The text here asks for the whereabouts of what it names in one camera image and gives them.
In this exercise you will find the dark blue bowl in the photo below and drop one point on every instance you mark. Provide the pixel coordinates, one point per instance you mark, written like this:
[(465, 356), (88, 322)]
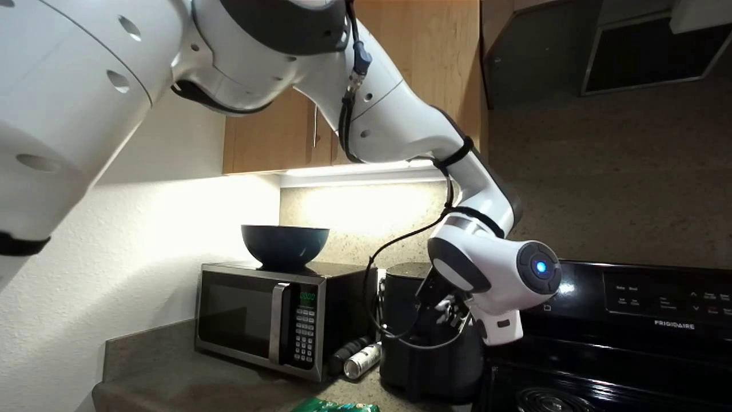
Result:
[(285, 245)]

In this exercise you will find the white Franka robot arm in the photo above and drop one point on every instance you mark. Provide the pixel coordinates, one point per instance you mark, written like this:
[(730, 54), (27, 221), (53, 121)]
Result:
[(252, 54)]

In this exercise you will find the black steel microwave oven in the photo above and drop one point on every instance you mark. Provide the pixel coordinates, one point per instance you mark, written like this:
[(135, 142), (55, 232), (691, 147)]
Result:
[(243, 313)]

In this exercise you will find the green snack bag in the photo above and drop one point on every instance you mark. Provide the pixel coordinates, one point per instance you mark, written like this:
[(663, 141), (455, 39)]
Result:
[(332, 407)]

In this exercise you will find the black electric stove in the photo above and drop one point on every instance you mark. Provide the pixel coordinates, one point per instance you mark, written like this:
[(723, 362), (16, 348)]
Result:
[(633, 345)]

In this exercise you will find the dark lying bottle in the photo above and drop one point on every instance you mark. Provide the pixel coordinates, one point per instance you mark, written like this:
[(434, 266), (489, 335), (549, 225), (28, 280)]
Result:
[(345, 354)]

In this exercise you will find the white lying bottle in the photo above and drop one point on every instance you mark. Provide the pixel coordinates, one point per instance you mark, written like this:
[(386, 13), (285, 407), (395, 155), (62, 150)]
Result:
[(362, 361)]

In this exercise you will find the under cabinet light strip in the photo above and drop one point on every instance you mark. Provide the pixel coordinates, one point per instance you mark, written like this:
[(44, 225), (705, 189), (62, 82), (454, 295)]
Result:
[(350, 176)]

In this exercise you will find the wooden cabinet door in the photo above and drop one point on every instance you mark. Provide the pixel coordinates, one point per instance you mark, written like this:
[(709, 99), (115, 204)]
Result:
[(443, 54), (267, 141)]

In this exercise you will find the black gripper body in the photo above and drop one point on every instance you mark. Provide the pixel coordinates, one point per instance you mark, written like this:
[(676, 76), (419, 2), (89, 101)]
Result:
[(441, 305)]

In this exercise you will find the black air fryer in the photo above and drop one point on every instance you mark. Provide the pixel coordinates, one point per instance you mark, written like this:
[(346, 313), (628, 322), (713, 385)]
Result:
[(426, 369)]

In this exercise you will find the dark range hood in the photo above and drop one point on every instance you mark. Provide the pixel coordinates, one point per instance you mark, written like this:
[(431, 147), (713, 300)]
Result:
[(626, 46)]

